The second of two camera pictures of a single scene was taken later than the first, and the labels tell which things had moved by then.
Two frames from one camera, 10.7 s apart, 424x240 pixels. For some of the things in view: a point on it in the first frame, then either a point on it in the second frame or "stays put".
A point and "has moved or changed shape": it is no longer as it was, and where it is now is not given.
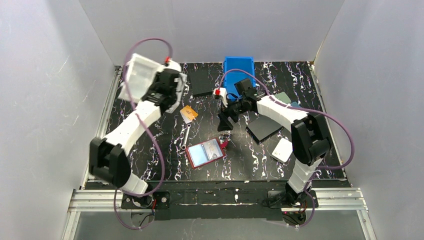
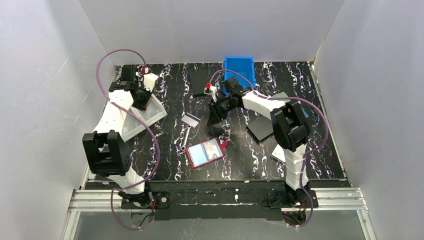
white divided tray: x=138 y=74 has moved or changed shape
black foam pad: x=202 y=82 stays put
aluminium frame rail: x=328 y=200 stays put
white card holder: x=283 y=150 stays put
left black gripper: x=162 y=86 to x=125 y=85
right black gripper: x=227 y=110 to x=216 y=108
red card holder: x=207 y=152 stays put
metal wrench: x=184 y=146 stays put
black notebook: x=262 y=127 stays put
